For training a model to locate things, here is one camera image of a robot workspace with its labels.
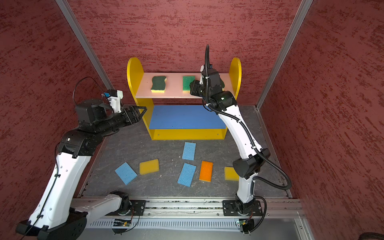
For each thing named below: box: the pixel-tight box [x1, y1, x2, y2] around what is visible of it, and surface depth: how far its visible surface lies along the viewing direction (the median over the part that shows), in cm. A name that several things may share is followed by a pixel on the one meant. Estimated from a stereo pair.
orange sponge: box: [199, 160, 214, 183], surface depth 88 cm
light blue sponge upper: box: [182, 141, 197, 161], surface depth 97 cm
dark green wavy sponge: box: [150, 76, 167, 93], surface depth 73 cm
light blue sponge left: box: [114, 161, 138, 186], surface depth 87 cm
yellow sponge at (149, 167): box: [139, 159, 160, 175], surface depth 89 cm
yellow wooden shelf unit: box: [127, 57, 242, 140], surface depth 76 cm
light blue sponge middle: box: [177, 162, 197, 187], surface depth 86 cm
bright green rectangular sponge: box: [182, 75, 195, 93], surface depth 74 cm
